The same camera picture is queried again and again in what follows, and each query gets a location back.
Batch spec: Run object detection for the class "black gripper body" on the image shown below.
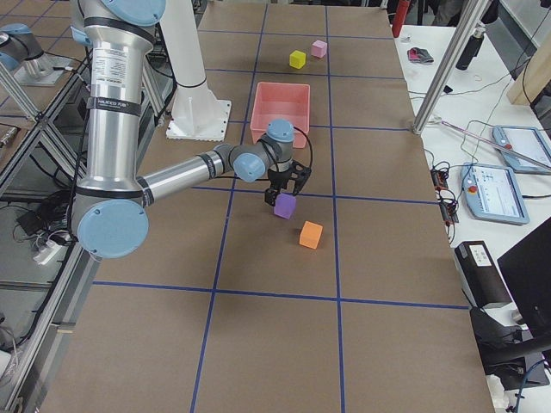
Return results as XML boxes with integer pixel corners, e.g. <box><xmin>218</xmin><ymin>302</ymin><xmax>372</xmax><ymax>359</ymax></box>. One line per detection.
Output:
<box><xmin>268</xmin><ymin>169</ymin><xmax>292</xmax><ymax>192</ymax></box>

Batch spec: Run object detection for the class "purple foam block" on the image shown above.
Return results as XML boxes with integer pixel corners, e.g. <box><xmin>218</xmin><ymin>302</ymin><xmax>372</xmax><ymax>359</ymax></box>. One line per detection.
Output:
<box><xmin>273</xmin><ymin>193</ymin><xmax>297</xmax><ymax>219</ymax></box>

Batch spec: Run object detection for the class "yellow foam block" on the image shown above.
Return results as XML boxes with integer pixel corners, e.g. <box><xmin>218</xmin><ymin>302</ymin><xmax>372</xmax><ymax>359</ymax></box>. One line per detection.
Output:
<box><xmin>288</xmin><ymin>50</ymin><xmax>306</xmax><ymax>70</ymax></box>

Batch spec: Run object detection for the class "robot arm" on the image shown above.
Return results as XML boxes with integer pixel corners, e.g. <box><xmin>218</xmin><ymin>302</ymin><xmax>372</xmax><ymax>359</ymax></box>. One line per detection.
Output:
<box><xmin>1</xmin><ymin>23</ymin><xmax>73</xmax><ymax>86</ymax></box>
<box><xmin>70</xmin><ymin>1</ymin><xmax>311</xmax><ymax>258</ymax></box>

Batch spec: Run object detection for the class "pink plastic bin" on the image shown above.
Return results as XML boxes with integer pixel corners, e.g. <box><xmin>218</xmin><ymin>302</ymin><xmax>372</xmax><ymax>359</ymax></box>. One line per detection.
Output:
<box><xmin>250</xmin><ymin>82</ymin><xmax>310</xmax><ymax>143</ymax></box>

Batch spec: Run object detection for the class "orange foam block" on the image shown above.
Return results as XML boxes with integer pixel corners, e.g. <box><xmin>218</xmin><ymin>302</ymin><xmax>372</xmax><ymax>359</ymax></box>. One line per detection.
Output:
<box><xmin>299</xmin><ymin>221</ymin><xmax>324</xmax><ymax>250</ymax></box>

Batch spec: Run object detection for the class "pink foam block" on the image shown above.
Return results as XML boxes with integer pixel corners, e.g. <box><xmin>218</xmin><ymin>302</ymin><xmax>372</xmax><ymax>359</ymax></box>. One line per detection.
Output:
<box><xmin>311</xmin><ymin>40</ymin><xmax>328</xmax><ymax>59</ymax></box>

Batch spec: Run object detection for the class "grey and pink cloth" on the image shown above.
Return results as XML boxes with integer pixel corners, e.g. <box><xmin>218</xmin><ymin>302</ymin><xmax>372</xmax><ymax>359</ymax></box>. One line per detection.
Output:
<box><xmin>406</xmin><ymin>47</ymin><xmax>434</xmax><ymax>65</ymax></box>

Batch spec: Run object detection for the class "near blue teach pendant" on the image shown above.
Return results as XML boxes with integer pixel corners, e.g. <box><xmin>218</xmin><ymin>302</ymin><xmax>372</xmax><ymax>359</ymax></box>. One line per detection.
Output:
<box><xmin>461</xmin><ymin>163</ymin><xmax>530</xmax><ymax>225</ymax></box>

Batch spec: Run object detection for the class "blue teach pendant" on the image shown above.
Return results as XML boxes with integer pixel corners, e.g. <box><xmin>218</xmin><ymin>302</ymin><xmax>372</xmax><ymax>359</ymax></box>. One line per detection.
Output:
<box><xmin>492</xmin><ymin>126</ymin><xmax>550</xmax><ymax>175</ymax></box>
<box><xmin>461</xmin><ymin>163</ymin><xmax>530</xmax><ymax>225</ymax></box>

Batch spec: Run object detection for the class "red cylinder bottle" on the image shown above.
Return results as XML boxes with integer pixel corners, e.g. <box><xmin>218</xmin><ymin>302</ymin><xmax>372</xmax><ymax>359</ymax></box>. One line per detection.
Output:
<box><xmin>392</xmin><ymin>0</ymin><xmax>411</xmax><ymax>38</ymax></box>

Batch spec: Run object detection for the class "black power box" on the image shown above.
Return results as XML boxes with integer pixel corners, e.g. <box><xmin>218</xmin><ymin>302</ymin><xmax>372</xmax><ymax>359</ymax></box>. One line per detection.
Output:
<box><xmin>454</xmin><ymin>241</ymin><xmax>512</xmax><ymax>309</ymax></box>

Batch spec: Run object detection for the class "black bottle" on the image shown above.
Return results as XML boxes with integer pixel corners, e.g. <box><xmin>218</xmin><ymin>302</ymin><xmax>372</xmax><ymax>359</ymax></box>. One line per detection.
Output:
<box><xmin>455</xmin><ymin>26</ymin><xmax>486</xmax><ymax>71</ymax></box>

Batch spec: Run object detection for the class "far blue teach pendant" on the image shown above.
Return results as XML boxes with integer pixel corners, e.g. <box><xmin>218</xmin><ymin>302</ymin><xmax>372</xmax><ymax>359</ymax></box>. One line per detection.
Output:
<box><xmin>492</xmin><ymin>126</ymin><xmax>550</xmax><ymax>175</ymax></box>

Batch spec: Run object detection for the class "black computer monitor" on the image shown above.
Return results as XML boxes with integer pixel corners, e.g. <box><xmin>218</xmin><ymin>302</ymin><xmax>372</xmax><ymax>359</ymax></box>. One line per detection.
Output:
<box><xmin>498</xmin><ymin>219</ymin><xmax>550</xmax><ymax>335</ymax></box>

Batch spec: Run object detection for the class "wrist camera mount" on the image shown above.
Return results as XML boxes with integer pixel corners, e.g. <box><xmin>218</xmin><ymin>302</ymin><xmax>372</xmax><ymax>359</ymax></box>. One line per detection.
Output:
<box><xmin>289</xmin><ymin>160</ymin><xmax>312</xmax><ymax>196</ymax></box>

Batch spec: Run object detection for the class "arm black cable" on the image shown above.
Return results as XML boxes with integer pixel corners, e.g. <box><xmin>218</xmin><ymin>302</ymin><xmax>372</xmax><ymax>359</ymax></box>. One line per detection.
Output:
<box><xmin>214</xmin><ymin>125</ymin><xmax>313</xmax><ymax>195</ymax></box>

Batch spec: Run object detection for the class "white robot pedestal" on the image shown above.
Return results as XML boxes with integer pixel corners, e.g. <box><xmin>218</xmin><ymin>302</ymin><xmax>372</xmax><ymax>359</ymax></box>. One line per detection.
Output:
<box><xmin>160</xmin><ymin>1</ymin><xmax>232</xmax><ymax>142</ymax></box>

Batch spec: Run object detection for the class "aluminium frame post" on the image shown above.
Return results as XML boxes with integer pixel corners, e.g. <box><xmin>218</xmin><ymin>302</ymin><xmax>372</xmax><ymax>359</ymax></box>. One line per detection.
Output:
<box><xmin>412</xmin><ymin>0</ymin><xmax>488</xmax><ymax>135</ymax></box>

